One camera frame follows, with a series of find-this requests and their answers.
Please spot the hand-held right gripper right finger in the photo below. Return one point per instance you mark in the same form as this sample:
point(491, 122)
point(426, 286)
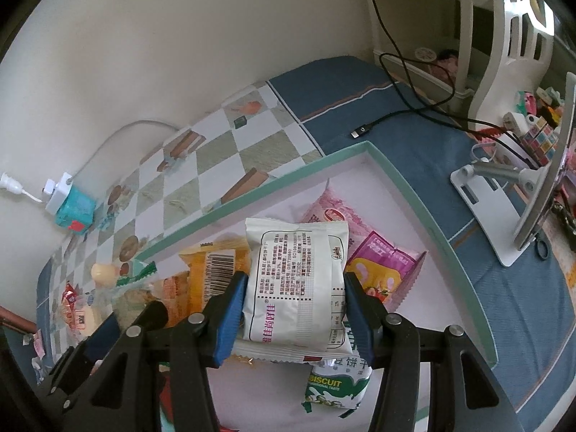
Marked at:
point(360, 319)

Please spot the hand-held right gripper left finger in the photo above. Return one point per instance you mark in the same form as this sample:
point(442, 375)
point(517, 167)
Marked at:
point(229, 319)

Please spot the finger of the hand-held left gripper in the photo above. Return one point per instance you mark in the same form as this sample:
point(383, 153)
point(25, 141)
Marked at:
point(153, 312)
point(105, 337)

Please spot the clear barcode snack packet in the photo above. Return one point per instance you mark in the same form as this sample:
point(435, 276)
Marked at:
point(130, 299)

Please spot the round bun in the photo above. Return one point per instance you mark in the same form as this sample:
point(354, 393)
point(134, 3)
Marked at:
point(85, 319)

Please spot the dark green snack packet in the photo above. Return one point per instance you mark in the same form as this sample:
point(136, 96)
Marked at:
point(137, 274)

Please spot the orange snack packet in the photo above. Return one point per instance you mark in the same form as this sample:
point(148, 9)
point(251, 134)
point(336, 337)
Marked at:
point(211, 274)

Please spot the red peanut snack packet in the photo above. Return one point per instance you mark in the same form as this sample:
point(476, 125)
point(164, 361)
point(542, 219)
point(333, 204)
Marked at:
point(72, 297)

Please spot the magenta snack packet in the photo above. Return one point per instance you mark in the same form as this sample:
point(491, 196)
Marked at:
point(382, 270)

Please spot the yellow jelly cup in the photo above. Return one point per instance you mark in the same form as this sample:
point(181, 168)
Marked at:
point(103, 273)

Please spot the white text-printed snack packet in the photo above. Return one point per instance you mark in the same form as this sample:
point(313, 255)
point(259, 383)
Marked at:
point(292, 288)

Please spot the green white biscuit packet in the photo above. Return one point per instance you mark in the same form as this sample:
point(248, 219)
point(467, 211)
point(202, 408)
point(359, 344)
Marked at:
point(333, 391)

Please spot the teal-edged cardboard tray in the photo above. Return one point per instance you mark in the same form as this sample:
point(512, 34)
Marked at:
point(396, 216)

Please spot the pale pink snack packet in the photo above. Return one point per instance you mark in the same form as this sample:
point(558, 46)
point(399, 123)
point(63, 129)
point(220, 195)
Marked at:
point(326, 209)

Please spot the pink paper scrap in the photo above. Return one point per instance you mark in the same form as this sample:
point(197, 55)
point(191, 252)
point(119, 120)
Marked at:
point(38, 344)

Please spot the teal storage box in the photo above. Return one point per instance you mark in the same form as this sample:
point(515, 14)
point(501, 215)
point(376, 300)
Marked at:
point(76, 211)

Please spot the white phone stand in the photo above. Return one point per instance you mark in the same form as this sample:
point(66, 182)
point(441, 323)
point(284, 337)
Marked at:
point(486, 198)

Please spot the small scissors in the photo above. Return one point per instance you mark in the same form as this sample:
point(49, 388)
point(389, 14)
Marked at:
point(542, 245)

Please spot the smartphone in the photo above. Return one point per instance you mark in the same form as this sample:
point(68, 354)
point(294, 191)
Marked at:
point(546, 175)

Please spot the white tape roll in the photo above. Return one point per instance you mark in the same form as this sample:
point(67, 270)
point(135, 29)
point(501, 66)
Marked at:
point(513, 121)

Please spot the pastel puzzle cube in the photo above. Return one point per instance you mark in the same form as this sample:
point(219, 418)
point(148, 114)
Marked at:
point(540, 141)

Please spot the small round tin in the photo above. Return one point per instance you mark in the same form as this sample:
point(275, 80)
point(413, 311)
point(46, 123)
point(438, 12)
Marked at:
point(425, 54)

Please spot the white cutout shelf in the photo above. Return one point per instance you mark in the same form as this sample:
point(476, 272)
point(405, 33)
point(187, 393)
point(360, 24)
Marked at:
point(499, 31)

